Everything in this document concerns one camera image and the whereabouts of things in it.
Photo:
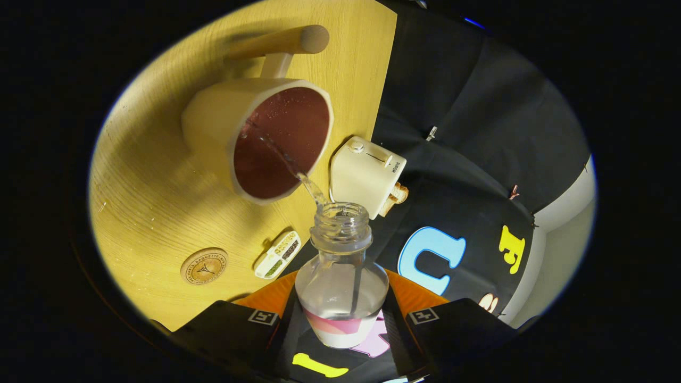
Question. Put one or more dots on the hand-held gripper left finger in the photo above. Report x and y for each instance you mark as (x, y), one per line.
(229, 332)

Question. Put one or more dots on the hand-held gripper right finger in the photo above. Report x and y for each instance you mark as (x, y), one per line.
(457, 335)

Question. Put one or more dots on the round wooden coaster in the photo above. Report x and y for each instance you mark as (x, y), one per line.
(204, 266)

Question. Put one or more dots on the clear juice bottle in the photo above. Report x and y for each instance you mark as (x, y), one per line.
(340, 287)

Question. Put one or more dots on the white divided seed dish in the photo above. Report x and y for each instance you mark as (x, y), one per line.
(277, 255)

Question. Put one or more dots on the toast slice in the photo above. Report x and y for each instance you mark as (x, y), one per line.
(401, 192)
(387, 206)

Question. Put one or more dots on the wooden table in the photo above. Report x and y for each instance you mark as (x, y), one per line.
(149, 202)

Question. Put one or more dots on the small red clip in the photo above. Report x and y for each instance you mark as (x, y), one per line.
(513, 192)

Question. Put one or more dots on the cream toaster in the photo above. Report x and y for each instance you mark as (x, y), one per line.
(362, 181)

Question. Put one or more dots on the small silver clip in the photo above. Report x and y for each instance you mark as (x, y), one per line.
(431, 133)

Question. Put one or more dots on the black backdrop cloth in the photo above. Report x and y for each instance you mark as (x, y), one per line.
(468, 106)

